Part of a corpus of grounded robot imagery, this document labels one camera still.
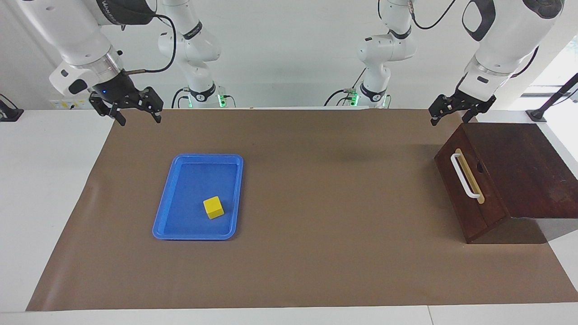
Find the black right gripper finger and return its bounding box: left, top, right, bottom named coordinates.
left=135, top=87, right=164, bottom=125
left=89, top=93, right=127, bottom=127

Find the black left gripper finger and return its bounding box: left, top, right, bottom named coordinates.
left=428, top=94, right=454, bottom=126
left=461, top=95, right=496, bottom=124

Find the white drawer handle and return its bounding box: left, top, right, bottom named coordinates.
left=450, top=153, right=482, bottom=200

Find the yellow cube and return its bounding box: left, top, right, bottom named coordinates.
left=203, top=196, right=225, bottom=220

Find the white power strip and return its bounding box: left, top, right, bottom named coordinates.
left=50, top=99, right=91, bottom=110

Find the dark wooden cabinet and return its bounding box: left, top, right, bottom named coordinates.
left=434, top=122, right=578, bottom=245

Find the blue plastic tray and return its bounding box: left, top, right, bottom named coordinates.
left=152, top=153, right=244, bottom=241

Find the brown table mat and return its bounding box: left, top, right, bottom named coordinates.
left=26, top=108, right=578, bottom=312

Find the black right base cable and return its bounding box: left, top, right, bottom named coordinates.
left=171, top=87, right=192, bottom=109

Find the black base cable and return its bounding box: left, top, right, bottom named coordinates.
left=171, top=87, right=192, bottom=109
left=324, top=68, right=366, bottom=107

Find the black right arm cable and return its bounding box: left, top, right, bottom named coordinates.
left=122, top=14, right=177, bottom=75

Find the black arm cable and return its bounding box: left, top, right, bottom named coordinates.
left=378, top=0, right=459, bottom=31
left=122, top=14, right=177, bottom=75

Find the black camera stand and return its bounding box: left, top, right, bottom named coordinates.
left=526, top=72, right=578, bottom=122

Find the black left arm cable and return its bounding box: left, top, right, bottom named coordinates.
left=378, top=0, right=459, bottom=31

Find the black clamp mount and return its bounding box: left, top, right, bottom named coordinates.
left=0, top=93, right=24, bottom=122

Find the black left base cable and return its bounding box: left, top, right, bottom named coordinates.
left=324, top=68, right=366, bottom=107

